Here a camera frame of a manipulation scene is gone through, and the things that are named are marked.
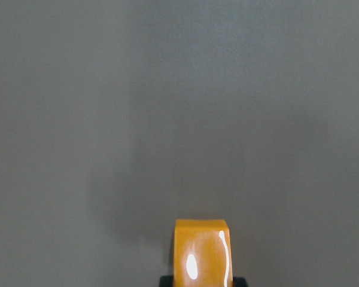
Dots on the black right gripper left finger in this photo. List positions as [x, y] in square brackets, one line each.
[166, 281]

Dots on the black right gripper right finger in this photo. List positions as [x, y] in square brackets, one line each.
[240, 282]

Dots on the orange trapezoid block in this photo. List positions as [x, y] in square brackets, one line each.
[202, 253]

